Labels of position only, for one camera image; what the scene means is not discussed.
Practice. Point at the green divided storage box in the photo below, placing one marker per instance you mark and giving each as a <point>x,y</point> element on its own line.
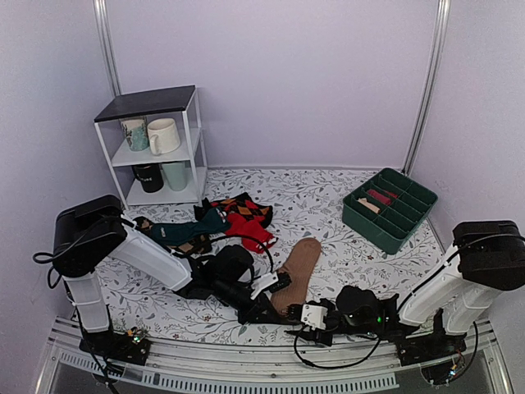
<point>395,224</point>

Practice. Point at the black sock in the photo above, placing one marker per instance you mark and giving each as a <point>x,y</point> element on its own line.
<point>201,210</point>

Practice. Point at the tan ribbed sock brown cuff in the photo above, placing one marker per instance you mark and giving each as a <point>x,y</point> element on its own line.
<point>299,266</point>

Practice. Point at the floral patterned table mat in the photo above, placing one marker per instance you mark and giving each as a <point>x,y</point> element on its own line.
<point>306,203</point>

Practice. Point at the argyle sock brown beige left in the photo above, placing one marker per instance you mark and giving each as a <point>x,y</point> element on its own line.
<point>199,245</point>

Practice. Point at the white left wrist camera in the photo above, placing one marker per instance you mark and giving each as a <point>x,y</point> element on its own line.
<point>262,283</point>

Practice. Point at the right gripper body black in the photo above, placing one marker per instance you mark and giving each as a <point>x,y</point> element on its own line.
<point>319,339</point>

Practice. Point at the red sock white trim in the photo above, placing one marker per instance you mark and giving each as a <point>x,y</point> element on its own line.
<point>252,232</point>

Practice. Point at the right aluminium corner post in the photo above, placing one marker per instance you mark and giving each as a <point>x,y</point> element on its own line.
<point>437,48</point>

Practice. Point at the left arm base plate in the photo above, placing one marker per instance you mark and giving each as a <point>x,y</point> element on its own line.
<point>131,346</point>

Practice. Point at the left aluminium corner post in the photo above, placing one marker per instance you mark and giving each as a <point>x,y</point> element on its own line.
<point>105,39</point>

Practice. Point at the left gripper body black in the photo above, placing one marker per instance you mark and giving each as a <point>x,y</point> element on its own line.
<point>224,290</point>

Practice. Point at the argyle brown orange sock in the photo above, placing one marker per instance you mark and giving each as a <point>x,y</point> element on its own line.
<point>248,209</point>

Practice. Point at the black mug white text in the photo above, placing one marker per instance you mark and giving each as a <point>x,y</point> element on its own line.
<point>149,176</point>

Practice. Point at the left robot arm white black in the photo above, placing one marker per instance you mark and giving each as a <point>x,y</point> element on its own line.
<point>88,233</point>

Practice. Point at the dark teal sock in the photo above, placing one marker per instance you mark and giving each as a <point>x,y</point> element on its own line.
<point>184,230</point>

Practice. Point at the pale green mug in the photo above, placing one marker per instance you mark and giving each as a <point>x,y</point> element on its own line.
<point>175,173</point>

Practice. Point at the rolled red sock in box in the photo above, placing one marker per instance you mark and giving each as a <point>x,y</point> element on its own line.
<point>384,197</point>

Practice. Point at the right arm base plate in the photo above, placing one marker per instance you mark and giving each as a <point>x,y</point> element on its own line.
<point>433,346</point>

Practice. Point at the teal patterned mug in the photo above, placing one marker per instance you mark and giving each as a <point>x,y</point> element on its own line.
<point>135,133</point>

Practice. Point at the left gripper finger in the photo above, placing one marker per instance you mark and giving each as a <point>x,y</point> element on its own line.
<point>283,280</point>
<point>262,314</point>

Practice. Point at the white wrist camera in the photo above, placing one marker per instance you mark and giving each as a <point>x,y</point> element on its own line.
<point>262,283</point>
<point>314,316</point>

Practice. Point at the white metal shelf black top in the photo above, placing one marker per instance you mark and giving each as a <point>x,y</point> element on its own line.
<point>181,104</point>

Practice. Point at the rolled beige sock in box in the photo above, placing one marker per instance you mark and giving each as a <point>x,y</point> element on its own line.
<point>369,205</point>

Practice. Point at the cream ceramic mug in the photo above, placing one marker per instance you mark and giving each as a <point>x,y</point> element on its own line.
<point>163,136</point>

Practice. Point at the aluminium front rail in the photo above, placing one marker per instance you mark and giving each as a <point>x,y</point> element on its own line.
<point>191,367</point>

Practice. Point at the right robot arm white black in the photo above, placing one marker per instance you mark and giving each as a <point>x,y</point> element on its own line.
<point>484,260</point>

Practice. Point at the aluminium corner post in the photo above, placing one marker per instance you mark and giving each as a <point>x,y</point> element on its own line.
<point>437,48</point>
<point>105,39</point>

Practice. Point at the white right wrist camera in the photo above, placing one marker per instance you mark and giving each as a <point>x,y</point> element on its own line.
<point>314,316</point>

